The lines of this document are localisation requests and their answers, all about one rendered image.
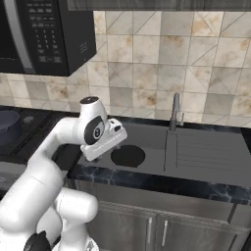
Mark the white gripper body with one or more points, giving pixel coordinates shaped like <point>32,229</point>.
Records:
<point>104,145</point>

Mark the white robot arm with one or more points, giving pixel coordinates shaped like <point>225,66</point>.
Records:
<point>31,196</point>

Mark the black stove hob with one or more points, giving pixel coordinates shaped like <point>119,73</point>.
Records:
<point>39,127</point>

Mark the grey panel under sink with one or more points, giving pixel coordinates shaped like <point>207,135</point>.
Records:
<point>157,199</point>

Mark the grey sink tap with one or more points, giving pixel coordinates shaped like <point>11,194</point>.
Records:
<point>175,112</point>

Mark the grey sink with drainer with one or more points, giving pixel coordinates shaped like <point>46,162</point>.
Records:
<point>202,153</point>

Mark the dark blue pot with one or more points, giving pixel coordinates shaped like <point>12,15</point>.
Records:
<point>9,129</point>

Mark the grey cupboard door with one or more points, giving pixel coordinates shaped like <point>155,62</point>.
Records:
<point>196,235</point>
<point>124,228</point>

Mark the black microwave oven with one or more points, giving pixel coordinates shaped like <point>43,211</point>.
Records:
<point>49,32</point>

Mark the dark wooden wall cupboard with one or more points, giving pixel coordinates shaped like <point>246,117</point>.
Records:
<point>157,4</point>

